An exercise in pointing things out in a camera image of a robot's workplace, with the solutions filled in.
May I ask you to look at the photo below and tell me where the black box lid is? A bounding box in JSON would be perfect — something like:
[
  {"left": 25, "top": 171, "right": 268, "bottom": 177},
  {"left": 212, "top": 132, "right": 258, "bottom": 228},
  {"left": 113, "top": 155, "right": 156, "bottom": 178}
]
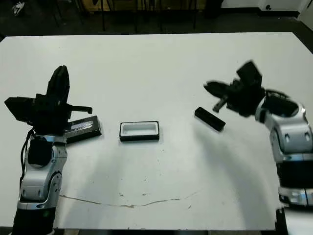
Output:
[{"left": 65, "top": 115, "right": 102, "bottom": 144}]

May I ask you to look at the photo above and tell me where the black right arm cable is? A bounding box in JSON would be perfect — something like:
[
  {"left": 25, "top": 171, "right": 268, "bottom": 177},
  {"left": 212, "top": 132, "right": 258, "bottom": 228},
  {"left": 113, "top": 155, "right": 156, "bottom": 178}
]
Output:
[{"left": 265, "top": 89, "right": 294, "bottom": 102}]

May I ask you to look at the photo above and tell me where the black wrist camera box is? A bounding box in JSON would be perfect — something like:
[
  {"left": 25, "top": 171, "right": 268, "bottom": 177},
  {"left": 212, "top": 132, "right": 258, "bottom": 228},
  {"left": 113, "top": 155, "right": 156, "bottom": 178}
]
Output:
[
  {"left": 4, "top": 96, "right": 37, "bottom": 124},
  {"left": 236, "top": 61, "right": 264, "bottom": 86}
]

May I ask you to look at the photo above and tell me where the black trash bin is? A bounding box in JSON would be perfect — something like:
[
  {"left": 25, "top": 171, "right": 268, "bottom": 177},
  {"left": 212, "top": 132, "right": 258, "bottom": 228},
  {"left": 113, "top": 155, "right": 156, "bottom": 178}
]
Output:
[{"left": 204, "top": 0, "right": 223, "bottom": 18}]

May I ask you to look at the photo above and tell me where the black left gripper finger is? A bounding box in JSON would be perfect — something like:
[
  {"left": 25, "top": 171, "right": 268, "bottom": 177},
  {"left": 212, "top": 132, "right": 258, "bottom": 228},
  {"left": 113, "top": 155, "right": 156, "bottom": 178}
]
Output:
[
  {"left": 61, "top": 65, "right": 71, "bottom": 100},
  {"left": 47, "top": 66, "right": 62, "bottom": 98}
]

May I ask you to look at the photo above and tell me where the black box with white insert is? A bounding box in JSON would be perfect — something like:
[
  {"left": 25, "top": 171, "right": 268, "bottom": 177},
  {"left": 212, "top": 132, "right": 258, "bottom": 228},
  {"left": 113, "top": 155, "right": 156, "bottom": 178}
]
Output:
[{"left": 119, "top": 120, "right": 160, "bottom": 142}]

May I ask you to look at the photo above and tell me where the black slim camera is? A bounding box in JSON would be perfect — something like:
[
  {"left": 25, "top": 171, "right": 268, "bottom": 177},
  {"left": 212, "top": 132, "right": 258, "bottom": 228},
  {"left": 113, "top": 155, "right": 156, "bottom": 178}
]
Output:
[{"left": 194, "top": 107, "right": 226, "bottom": 132}]

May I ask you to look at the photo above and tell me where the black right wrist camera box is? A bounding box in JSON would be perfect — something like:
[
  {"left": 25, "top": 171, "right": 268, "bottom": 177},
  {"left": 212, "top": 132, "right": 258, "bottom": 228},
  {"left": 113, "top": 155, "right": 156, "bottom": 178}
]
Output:
[{"left": 236, "top": 61, "right": 264, "bottom": 86}]

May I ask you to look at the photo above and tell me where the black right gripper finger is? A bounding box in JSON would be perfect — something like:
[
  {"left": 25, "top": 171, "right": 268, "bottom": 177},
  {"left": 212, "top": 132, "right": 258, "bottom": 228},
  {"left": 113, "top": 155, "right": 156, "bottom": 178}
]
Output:
[
  {"left": 203, "top": 81, "right": 230, "bottom": 89},
  {"left": 207, "top": 88, "right": 230, "bottom": 98}
]

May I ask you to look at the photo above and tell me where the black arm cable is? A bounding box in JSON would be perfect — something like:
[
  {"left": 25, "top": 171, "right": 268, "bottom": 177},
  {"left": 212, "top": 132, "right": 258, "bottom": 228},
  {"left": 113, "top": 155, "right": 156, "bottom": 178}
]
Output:
[
  {"left": 20, "top": 128, "right": 35, "bottom": 183},
  {"left": 265, "top": 89, "right": 294, "bottom": 102}
]

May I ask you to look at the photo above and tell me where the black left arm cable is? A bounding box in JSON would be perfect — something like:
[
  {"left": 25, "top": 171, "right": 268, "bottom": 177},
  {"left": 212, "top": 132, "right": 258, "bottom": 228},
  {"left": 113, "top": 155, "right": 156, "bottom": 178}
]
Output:
[{"left": 20, "top": 128, "right": 35, "bottom": 183}]

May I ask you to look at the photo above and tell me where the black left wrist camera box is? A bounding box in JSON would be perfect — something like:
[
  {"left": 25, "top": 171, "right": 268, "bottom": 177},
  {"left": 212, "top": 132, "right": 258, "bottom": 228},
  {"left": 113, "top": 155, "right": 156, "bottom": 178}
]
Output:
[{"left": 4, "top": 96, "right": 37, "bottom": 124}]

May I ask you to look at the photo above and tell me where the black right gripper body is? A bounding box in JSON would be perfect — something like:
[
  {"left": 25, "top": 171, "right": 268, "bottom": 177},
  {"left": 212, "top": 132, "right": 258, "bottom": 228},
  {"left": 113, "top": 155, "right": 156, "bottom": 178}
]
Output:
[{"left": 212, "top": 78, "right": 266, "bottom": 118}]

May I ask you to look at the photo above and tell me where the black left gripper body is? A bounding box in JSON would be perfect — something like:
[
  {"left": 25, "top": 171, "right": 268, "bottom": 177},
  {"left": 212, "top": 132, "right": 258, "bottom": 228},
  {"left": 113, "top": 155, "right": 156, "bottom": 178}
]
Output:
[{"left": 31, "top": 94, "right": 92, "bottom": 134}]

